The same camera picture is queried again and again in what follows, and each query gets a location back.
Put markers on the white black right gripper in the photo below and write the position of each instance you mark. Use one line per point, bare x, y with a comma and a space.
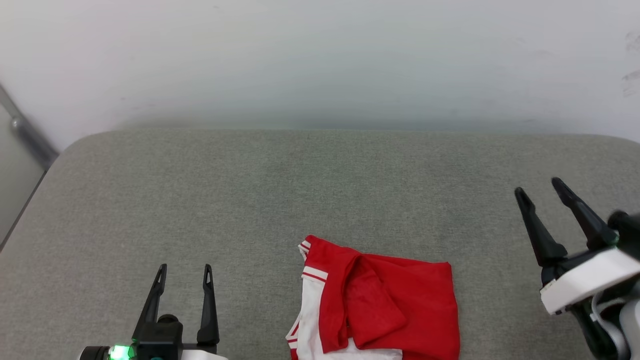
585, 280

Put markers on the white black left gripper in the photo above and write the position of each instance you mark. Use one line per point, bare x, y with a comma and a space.
205, 353

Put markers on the red and white basketball jersey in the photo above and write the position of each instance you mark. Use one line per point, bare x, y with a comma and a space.
395, 300

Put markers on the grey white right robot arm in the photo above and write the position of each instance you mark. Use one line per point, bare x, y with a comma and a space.
632, 330

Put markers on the grey metal bar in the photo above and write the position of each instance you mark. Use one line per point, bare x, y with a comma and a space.
30, 137

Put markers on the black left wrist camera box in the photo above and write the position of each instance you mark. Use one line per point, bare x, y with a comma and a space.
160, 337

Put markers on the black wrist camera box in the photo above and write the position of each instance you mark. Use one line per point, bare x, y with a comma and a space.
160, 337
627, 232

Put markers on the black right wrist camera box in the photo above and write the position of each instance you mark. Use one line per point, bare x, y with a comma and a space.
627, 232

